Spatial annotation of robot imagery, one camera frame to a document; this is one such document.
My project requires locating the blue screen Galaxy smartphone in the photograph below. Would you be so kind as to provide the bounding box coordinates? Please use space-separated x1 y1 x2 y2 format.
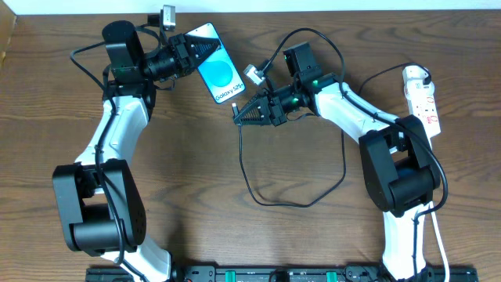
188 23 246 104

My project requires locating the black left camera cable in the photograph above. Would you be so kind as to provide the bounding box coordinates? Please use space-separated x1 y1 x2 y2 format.
69 23 165 282

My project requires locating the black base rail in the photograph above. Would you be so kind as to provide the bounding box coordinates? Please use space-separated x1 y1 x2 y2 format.
84 265 480 282

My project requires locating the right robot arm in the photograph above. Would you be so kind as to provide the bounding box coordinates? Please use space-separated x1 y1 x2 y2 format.
232 42 448 281

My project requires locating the black right camera cable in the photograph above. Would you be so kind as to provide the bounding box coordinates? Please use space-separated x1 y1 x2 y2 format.
260 27 449 281

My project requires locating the white power strip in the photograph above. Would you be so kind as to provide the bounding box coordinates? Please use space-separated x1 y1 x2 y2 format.
402 65 441 140

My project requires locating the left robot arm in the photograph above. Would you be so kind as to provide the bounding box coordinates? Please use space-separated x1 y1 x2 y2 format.
52 20 222 281

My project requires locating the white power strip cord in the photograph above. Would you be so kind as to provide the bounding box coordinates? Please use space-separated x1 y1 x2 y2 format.
428 201 452 282

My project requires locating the black USB charging cable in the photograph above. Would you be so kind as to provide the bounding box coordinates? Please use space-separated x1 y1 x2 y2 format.
231 61 433 208

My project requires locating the white USB wall charger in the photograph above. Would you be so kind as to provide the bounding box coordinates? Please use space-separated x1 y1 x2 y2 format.
404 79 435 100

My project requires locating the black camera cable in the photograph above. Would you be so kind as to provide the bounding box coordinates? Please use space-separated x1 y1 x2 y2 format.
260 27 449 281
69 23 165 282

